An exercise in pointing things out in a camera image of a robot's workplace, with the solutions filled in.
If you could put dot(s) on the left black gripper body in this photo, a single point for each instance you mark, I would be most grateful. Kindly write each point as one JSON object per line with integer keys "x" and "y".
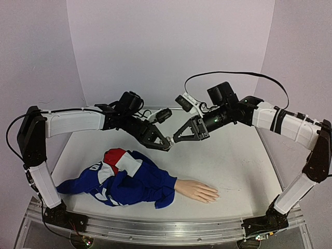
{"x": 139, "y": 133}

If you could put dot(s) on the clear nail polish bottle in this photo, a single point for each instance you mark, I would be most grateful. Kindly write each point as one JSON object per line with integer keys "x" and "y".
{"x": 170, "y": 140}

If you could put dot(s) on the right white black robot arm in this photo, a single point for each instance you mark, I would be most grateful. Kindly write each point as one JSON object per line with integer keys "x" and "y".
{"x": 308, "y": 134}

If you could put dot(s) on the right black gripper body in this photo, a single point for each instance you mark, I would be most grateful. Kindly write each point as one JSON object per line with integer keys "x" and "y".
{"x": 199, "y": 126}

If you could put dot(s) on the aluminium front rail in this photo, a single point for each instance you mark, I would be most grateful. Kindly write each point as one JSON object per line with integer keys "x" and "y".
{"x": 35, "y": 233}

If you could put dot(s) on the blue red white jacket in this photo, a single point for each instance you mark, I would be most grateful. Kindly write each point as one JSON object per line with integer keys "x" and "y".
{"x": 122, "y": 178}

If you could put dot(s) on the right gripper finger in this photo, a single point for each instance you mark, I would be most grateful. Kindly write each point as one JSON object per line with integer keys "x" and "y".
{"x": 193, "y": 137}
{"x": 189, "y": 128}

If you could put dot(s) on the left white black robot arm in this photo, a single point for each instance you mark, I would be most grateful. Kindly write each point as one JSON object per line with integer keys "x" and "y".
{"x": 39, "y": 127}

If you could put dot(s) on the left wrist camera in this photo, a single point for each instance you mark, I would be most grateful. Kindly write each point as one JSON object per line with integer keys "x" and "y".
{"x": 159, "y": 116}

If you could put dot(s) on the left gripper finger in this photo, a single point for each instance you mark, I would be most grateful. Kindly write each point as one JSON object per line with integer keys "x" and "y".
{"x": 153, "y": 134}
{"x": 157, "y": 146}

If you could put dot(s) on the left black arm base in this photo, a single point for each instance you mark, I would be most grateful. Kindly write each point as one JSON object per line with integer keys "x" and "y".
{"x": 59, "y": 216}

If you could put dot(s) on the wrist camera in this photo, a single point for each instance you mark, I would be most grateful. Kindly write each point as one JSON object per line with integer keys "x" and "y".
{"x": 159, "y": 116}
{"x": 189, "y": 104}

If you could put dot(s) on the mannequin hand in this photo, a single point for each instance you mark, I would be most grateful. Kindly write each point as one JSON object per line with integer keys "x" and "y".
{"x": 196, "y": 190}

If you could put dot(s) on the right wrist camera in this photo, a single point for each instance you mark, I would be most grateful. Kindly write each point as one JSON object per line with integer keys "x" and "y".
{"x": 189, "y": 104}

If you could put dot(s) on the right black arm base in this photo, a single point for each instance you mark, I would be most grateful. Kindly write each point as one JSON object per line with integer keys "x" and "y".
{"x": 272, "y": 221}

